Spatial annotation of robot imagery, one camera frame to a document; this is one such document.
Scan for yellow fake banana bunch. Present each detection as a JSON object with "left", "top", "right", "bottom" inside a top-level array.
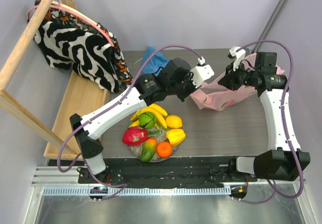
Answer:
[{"left": 130, "top": 103, "right": 168, "bottom": 129}]

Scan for pink plastic bag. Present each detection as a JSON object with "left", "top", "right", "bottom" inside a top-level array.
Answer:
[{"left": 191, "top": 53, "right": 287, "bottom": 111}]

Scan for yellow fake lemon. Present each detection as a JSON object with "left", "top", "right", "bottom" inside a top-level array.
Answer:
[{"left": 166, "top": 115, "right": 183, "bottom": 129}]

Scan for yellow fake bell pepper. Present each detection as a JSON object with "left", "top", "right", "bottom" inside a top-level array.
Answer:
[{"left": 166, "top": 129, "right": 186, "bottom": 146}]

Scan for red fake dragon fruit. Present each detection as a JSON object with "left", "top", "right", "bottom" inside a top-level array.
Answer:
[{"left": 122, "top": 126, "right": 162, "bottom": 146}]

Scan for orange fake fruit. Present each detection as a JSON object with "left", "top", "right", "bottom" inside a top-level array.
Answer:
[{"left": 156, "top": 141, "right": 173, "bottom": 158}]

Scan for green orange fake mango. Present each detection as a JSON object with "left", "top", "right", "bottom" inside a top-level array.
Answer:
[{"left": 140, "top": 138, "right": 157, "bottom": 162}]

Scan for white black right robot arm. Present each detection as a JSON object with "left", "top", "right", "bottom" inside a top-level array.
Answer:
[{"left": 218, "top": 47, "right": 310, "bottom": 181}]

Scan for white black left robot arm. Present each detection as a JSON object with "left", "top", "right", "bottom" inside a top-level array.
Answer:
[{"left": 69, "top": 58, "right": 202, "bottom": 183}]

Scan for blue bucket hat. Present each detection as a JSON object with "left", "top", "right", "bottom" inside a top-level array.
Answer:
[{"left": 141, "top": 46, "right": 169, "bottom": 76}]

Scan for speckled round plate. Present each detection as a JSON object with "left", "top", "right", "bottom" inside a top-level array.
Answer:
[{"left": 128, "top": 115, "right": 186, "bottom": 162}]

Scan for black white orange patterned cloth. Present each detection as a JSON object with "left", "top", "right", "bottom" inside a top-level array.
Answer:
[{"left": 34, "top": 1, "right": 133, "bottom": 93}]

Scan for pink hanger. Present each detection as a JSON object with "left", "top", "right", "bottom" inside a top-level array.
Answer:
[{"left": 27, "top": 4, "right": 115, "bottom": 46}]

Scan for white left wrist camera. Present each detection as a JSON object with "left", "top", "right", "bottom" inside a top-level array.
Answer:
[{"left": 190, "top": 57, "right": 214, "bottom": 89}]

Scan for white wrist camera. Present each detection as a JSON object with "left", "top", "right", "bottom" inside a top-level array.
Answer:
[
  {"left": 228, "top": 46, "right": 246, "bottom": 71},
  {"left": 190, "top": 57, "right": 214, "bottom": 89}
]

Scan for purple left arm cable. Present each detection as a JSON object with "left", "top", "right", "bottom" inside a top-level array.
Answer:
[{"left": 56, "top": 44, "right": 206, "bottom": 201}]

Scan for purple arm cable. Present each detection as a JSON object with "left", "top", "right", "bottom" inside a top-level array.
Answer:
[
  {"left": 56, "top": 44, "right": 206, "bottom": 201},
  {"left": 236, "top": 40, "right": 306, "bottom": 204}
]

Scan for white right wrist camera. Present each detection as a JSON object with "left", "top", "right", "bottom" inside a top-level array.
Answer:
[{"left": 228, "top": 46, "right": 246, "bottom": 71}]

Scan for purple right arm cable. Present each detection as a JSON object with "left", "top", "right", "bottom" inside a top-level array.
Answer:
[{"left": 236, "top": 40, "right": 306, "bottom": 204}]

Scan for aluminium corner post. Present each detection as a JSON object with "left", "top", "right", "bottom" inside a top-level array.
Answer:
[{"left": 258, "top": 0, "right": 289, "bottom": 41}]

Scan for wooden rack frame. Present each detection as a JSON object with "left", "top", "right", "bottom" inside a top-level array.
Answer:
[{"left": 1, "top": 0, "right": 109, "bottom": 164}]

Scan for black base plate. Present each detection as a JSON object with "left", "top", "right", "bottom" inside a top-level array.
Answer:
[{"left": 77, "top": 157, "right": 257, "bottom": 189}]

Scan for aluminium rail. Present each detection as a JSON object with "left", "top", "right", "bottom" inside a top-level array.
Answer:
[{"left": 31, "top": 163, "right": 307, "bottom": 196}]

